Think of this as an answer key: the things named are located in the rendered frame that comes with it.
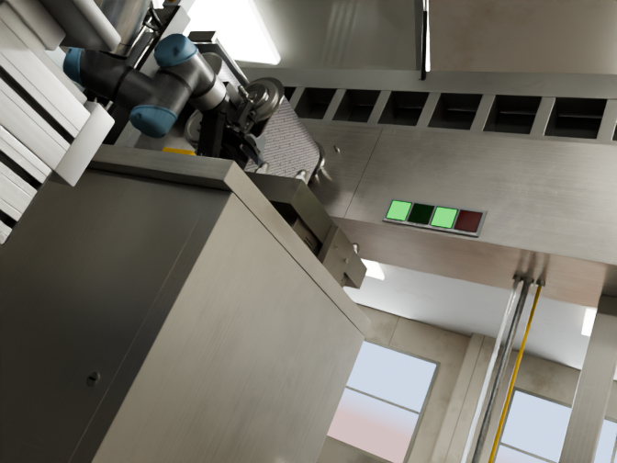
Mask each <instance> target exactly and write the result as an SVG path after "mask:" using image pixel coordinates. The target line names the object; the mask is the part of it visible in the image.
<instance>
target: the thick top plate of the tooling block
mask: <svg viewBox="0 0 617 463"><path fill-rule="evenodd" d="M243 172H244V173H245V174H246V175H247V176H248V177H249V178H250V179H251V180H252V182H253V183H254V184H255V185H256V187H257V188H258V189H259V190H260V191H261V192H262V194H263V195H264V196H265V197H266V199H267V200H268V201H269V202H270V203H271V204H272V206H273V207H274V208H275V209H276V211H277V212H278V213H279V214H281V215H286V216H291V217H296V218H299V219H300V220H301V222H302V223H303V224H304V225H305V227H306V228H307V229H308V231H309V232H310V233H311V234H312V236H313V237H314V238H315V239H316V240H317V242H318V243H319V244H320V246H321V247H322V245H323V244H324V241H325V239H326V237H327V235H328V232H329V230H330V228H331V225H335V226H336V224H335V223H334V222H333V220H332V219H331V217H330V216H329V214H328V213H327V212H326V210H325V209H324V208H323V207H322V206H321V204H320V203H319V201H318V200H317V199H316V197H315V196H314V194H313V193H312V192H311V190H310V189H309V187H308V186H307V185H306V183H305V182H304V180H303V179H299V178H293V177H286V176H279V175H267V174H259V173H253V172H246V171H243ZM367 269H368V268H367V267H366V265H365V264H364V262H363V261H362V260H361V258H360V257H359V256H358V254H357V253H356V251H355V250H353V254H352V256H351V259H350V261H349V263H348V266H347V267H346V269H345V272H344V275H345V276H346V277H347V280H346V282H345V285H344V286H345V287H348V288H356V289H360V287H361V286H362V283H363V281H364V278H365V274H366V272H367Z"/></svg>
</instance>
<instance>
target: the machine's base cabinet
mask: <svg viewBox="0 0 617 463"><path fill-rule="evenodd" d="M364 339H365V337H364V336H363V335H362V334H361V333H360V332H359V331H358V329H357V328H356V327H355V326H354V325H353V324H352V323H351V322H350V321H349V319H348V318H347V317H346V316H345V315H344V314H343V313H342V312H341V311H340V310H339V308H338V307H337V306H336V305H335V304H334V303H333V302H332V301H331V300H330V298H329V297H328V296H327V295H326V294H325V293H324V292H323V291H322V290H321V289H320V287H319V286H318V285H317V284H316V283H315V282H314V281H313V280H312V279H311V277H310V276H309V275H308V274H307V273H306V272H305V271H304V270H303V269H302V268H301V266H300V265H299V264H298V263H297V262H296V261H295V260H294V259H293V258H292V256H291V255H290V254H289V253H288V252H287V251H286V250H285V249H284V248H283V246H282V245H281V244H280V243H279V242H278V241H277V240H276V239H275V238H274V237H273V235H272V234H271V233H270V232H269V231H268V230H267V229H266V228H265V227H264V226H263V224H262V223H261V222H260V221H258V220H257V219H256V218H255V217H254V215H253V214H252V213H251V212H250V211H249V210H248V209H247V208H246V207H245V205H244V204H243V203H242V202H241V201H240V200H239V199H238V198H237V197H236V196H235V194H234V193H233V192H229V191H224V190H218V189H213V188H207V187H202V186H190V185H185V184H179V183H174V182H168V181H162V180H156V179H150V178H145V177H139V176H134V175H123V174H117V173H111V172H106V171H100V170H94V169H88V168H85V169H84V171H83V173H82V175H81V176H80V178H79V179H78V181H77V183H76V184H75V186H66V185H63V184H59V183H55V182H52V181H49V180H47V181H46V183H45V184H44V186H43V188H42V189H41V190H40V192H39V193H38V195H37V196H36V198H35V199H34V201H33V202H32V204H31V205H30V207H29V208H28V211H27V212H26V214H25V215H24V217H23V218H22V220H21V221H20V223H19V224H18V225H17V227H16V228H15V230H14V232H13V233H12V235H11V236H10V238H9V239H8V241H7V242H6V244H5V245H1V244H0V463H285V462H286V463H316V462H317V459H318V457H319V454H320V451H321V449H322V446H323V443H324V441H325V438H326V436H327V433H328V432H329V429H330V427H331V423H332V420H333V417H334V415H335V413H336V411H337V408H338V406H339V403H340V401H341V398H342V395H343V392H344V390H345V387H346V385H347V382H348V380H349V377H350V376H351V373H352V370H353V366H354V364H355V361H356V359H357V357H358V355H359V352H360V349H361V347H362V344H363V342H364Z"/></svg>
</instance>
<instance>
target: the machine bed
mask: <svg viewBox="0 0 617 463"><path fill-rule="evenodd" d="M86 168H88V169H94V170H100V171H106V172H111V173H117V174H123V175H134V176H139V177H145V178H150V179H156V180H162V181H168V182H174V183H179V184H185V185H190V186H202V187H207V188H213V189H218V190H224V191H229V192H233V193H234V194H235V196H236V197H237V198H238V199H239V200H240V201H241V202H242V203H243V204H244V205H245V207H246V208H247V209H248V210H249V211H250V212H251V213H252V214H253V215H254V217H255V218H256V219H257V220H258V221H260V222H261V223H262V224H263V226H264V227H265V228H266V229H267V230H268V231H269V232H270V233H271V234H272V235H273V237H274V238H275V239H276V240H277V241H278V242H279V243H280V244H281V245H282V246H283V248H284V249H285V250H286V251H287V252H288V253H289V254H290V255H291V256H292V258H293V259H294V260H295V261H296V262H297V263H298V264H299V265H300V266H301V268H302V269H303V270H304V271H305V272H306V273H307V274H308V275H309V276H310V277H311V279H312V280H313V281H314V282H315V283H316V284H317V285H318V286H319V287H320V289H321V290H322V291H323V292H324V293H325V294H326V295H327V296H328V297H329V298H330V300H331V301H332V302H333V303H334V304H335V305H336V306H337V307H338V308H339V310H340V311H341V312H342V313H343V314H344V315H345V316H346V317H347V318H348V319H349V321H350V322H351V323H352V324H353V325H354V326H355V327H356V328H357V329H358V331H359V332H360V333H361V334H362V335H363V336H366V334H367V331H368V329H369V326H370V323H371V322H370V321H369V320H368V318H367V317H366V316H365V315H364V314H363V312H362V311H361V310H360V309H359V308H358V306H357V305H356V304H355V303H354V302H353V300H352V299H351V298H350V297H349V296H348V294H347V293H346V292H345V291H344V290H343V289H342V287H341V286H340V285H339V284H338V282H337V281H336V280H335V279H334V278H333V277H332V275H331V274H330V273H329V272H328V270H327V269H326V268H325V267H324V266H323V265H322V263H321V262H320V261H319V260H318V258H317V257H316V256H315V255H314V254H313V253H312V252H311V251H310V250H309V248H308V247H307V246H306V245H305V244H304V243H303V242H302V240H301V239H300V238H299V237H298V236H297V234H296V233H295V232H294V231H293V230H292V228H291V227H290V226H289V225H288V224H287V223H286V221H285V220H284V219H283V218H282V216H281V215H280V214H279V213H278V212H277V211H276V209H275V208H274V207H273V206H272V204H271V203H270V202H269V201H268V200H267V199H266V197H265V196H264V195H263V194H262V192H261V191H260V190H259V189H258V188H257V187H256V185H255V184H254V183H253V182H252V180H251V179H250V178H249V177H248V176H247V175H246V174H245V173H244V172H243V171H242V169H241V168H240V167H239V166H238V165H237V164H236V162H235V161H233V160H227V159H219V158H212V157H205V156H197V155H190V154H182V153H175V152H161V151H154V150H146V149H139V148H131V147H124V146H117V145H110V144H103V143H101V144H100V146H99V148H98V149H97V151H96V152H95V154H94V156H93V158H92V159H91V161H90V162H89V164H88V166H86Z"/></svg>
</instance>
